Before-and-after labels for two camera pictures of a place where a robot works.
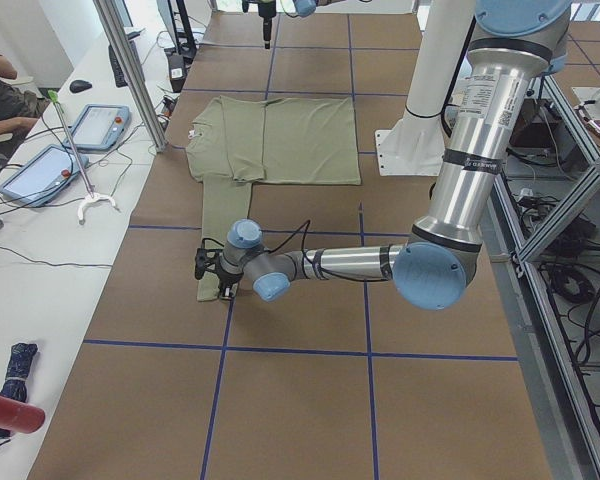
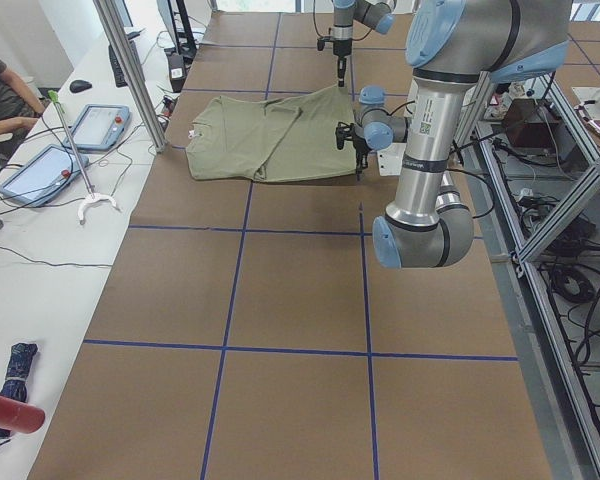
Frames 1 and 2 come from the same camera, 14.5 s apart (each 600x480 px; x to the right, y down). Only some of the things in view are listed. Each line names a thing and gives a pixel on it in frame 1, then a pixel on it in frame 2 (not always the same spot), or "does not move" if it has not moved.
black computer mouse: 79,86 does not move
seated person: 5,116 does not move
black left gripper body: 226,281 -> 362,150
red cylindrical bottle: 10,414 does not move
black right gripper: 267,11 -> 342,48
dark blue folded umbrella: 15,386 does not move
